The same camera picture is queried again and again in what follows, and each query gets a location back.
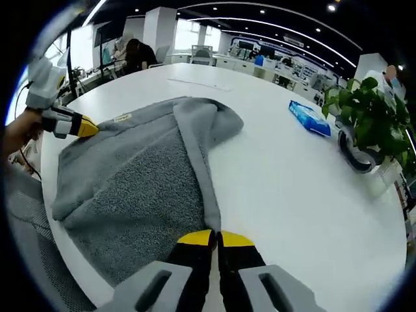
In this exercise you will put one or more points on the grey towel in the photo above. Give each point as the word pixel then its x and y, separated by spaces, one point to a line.
pixel 139 182

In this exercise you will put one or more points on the person's left hand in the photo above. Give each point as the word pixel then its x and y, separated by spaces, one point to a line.
pixel 22 130

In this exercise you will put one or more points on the black upright stand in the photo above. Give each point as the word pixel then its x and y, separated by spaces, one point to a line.
pixel 71 61

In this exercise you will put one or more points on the grey mesh chair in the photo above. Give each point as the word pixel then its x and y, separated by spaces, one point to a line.
pixel 35 234

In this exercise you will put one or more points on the dark round plant pot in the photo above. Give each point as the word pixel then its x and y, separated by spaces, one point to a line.
pixel 354 152

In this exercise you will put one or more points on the blue wet wipes pack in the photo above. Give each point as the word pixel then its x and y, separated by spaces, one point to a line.
pixel 308 118

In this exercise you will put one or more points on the clear glass container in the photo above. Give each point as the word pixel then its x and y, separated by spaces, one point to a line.
pixel 386 178

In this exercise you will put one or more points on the green leafy plant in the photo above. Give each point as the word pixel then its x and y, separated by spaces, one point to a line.
pixel 373 120

